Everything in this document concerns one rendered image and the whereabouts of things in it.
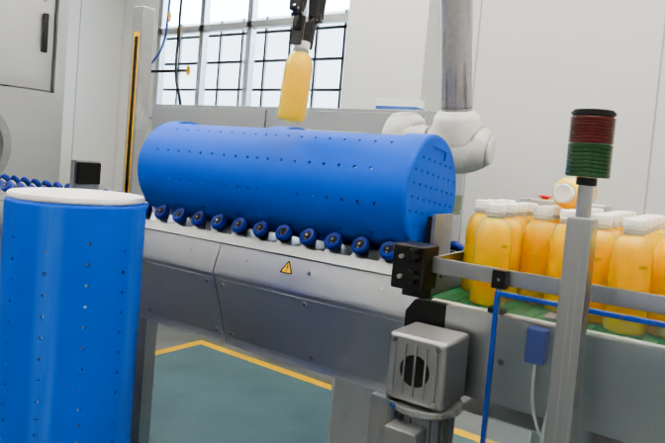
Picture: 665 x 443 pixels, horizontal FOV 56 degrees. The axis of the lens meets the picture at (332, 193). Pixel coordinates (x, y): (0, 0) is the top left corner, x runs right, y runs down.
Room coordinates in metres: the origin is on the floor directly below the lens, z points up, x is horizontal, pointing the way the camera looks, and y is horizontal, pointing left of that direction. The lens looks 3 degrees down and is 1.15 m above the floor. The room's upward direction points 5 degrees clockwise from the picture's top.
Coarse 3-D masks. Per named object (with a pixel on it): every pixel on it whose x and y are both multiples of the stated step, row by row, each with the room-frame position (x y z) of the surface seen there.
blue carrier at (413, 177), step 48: (144, 144) 1.83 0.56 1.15; (192, 144) 1.73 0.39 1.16; (240, 144) 1.64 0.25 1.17; (288, 144) 1.56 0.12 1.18; (336, 144) 1.49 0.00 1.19; (384, 144) 1.43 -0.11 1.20; (432, 144) 1.44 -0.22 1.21; (144, 192) 1.83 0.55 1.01; (192, 192) 1.71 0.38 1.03; (240, 192) 1.60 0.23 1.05; (288, 192) 1.52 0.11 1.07; (336, 192) 1.44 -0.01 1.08; (384, 192) 1.37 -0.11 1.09; (432, 192) 1.46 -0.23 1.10; (384, 240) 1.42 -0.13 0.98
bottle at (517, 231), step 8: (512, 216) 1.26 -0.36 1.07; (512, 224) 1.25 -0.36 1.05; (520, 224) 1.26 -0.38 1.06; (512, 232) 1.24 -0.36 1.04; (520, 232) 1.25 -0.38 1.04; (512, 240) 1.24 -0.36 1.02; (520, 240) 1.25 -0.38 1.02; (512, 248) 1.24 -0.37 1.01; (520, 248) 1.25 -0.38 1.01; (512, 256) 1.24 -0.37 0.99; (520, 256) 1.26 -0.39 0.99; (512, 264) 1.24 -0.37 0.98; (520, 264) 1.26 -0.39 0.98; (512, 288) 1.25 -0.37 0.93
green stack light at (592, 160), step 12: (576, 144) 0.92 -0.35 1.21; (588, 144) 0.91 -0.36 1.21; (600, 144) 0.91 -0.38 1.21; (576, 156) 0.92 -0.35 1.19; (588, 156) 0.91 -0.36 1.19; (600, 156) 0.91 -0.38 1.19; (612, 156) 0.92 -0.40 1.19; (576, 168) 0.92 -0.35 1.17; (588, 168) 0.91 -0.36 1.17; (600, 168) 0.91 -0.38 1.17
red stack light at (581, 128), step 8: (576, 120) 0.92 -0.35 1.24; (584, 120) 0.91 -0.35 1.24; (592, 120) 0.91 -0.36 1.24; (600, 120) 0.91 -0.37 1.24; (608, 120) 0.91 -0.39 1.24; (616, 120) 0.92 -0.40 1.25; (576, 128) 0.92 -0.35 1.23; (584, 128) 0.91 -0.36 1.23; (592, 128) 0.91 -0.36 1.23; (600, 128) 0.90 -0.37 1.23; (608, 128) 0.91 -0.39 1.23; (568, 136) 0.94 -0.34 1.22; (576, 136) 0.92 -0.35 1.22; (584, 136) 0.91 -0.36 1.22; (592, 136) 0.91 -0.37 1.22; (600, 136) 0.90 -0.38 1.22; (608, 136) 0.91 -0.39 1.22
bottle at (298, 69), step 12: (300, 48) 1.53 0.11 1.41; (288, 60) 1.53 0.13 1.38; (300, 60) 1.51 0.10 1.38; (288, 72) 1.52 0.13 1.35; (300, 72) 1.51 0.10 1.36; (312, 72) 1.55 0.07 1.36; (288, 84) 1.51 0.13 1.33; (300, 84) 1.51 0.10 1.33; (288, 96) 1.51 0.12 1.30; (300, 96) 1.51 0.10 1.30; (288, 108) 1.51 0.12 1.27; (300, 108) 1.51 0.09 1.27; (288, 120) 1.55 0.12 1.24; (300, 120) 1.52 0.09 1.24
